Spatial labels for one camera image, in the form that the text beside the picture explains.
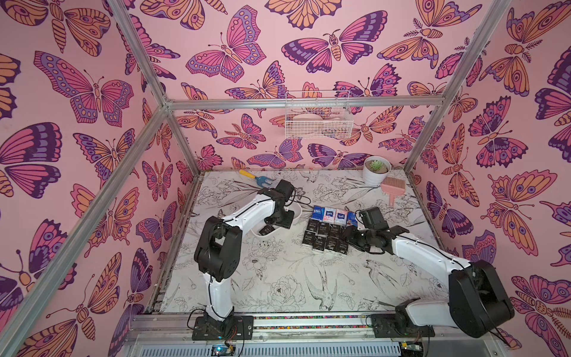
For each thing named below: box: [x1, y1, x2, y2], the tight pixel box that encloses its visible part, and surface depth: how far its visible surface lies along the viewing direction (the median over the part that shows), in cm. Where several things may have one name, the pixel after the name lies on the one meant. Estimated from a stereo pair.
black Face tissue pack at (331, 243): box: [324, 235, 340, 252], surface depth 93 cm
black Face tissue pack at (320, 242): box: [312, 234, 328, 252], surface depth 94 cm
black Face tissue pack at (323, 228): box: [317, 221, 330, 236], surface depth 97 cm
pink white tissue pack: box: [322, 206, 337, 224], surface depth 102 cm
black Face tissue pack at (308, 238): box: [301, 229, 316, 247], surface depth 95 cm
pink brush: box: [380, 176, 407, 207], surface depth 115 cm
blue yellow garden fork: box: [239, 169, 277, 188], surface depth 119 cm
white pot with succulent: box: [362, 155, 392, 186], surface depth 109 cm
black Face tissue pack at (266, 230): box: [258, 224, 276, 236], surface depth 97 cm
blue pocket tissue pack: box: [310, 205, 325, 222], surface depth 102 cm
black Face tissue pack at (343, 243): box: [337, 236, 349, 256], surface depth 92 cm
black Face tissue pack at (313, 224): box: [306, 218, 320, 233], surface depth 99 cm
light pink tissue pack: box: [333, 208, 348, 226], surface depth 100 cm
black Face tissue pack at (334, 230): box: [328, 223, 342, 238], surface depth 97 cm
